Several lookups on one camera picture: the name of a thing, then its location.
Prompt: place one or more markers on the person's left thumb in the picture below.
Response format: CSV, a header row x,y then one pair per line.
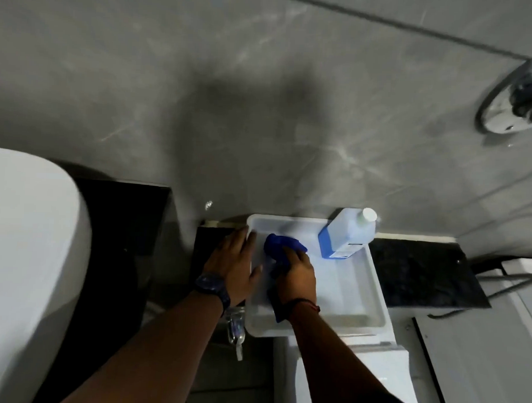
x,y
254,279

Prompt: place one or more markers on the black wristwatch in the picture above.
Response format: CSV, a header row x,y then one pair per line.
x,y
210,286

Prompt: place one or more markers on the black stone ledge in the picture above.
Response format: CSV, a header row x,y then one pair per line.
x,y
420,272

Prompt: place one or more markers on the white plastic tray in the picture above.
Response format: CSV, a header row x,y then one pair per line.
x,y
345,289

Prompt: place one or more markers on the person's right hand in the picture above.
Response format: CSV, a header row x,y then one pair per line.
x,y
299,281

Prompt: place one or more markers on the white cabinet panel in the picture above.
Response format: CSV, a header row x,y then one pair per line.
x,y
482,363

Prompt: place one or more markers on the black stone counter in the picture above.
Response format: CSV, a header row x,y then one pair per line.
x,y
121,229

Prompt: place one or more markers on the person's right fingers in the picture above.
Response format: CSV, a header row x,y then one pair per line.
x,y
295,256

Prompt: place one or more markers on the person's right forearm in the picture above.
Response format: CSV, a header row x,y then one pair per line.
x,y
338,367

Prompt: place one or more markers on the person's left hand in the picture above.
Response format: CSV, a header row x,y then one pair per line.
x,y
231,267

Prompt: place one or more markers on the white ceramic basin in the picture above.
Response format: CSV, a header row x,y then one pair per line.
x,y
24,251

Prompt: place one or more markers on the chrome wall fixture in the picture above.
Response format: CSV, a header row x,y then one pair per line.
x,y
520,92

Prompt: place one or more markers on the blue cleaning cloth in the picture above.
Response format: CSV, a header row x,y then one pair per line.
x,y
278,244

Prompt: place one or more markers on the person's left forearm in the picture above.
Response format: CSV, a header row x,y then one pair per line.
x,y
156,352

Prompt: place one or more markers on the blue liquid bottle white cap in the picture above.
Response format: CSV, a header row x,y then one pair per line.
x,y
343,236

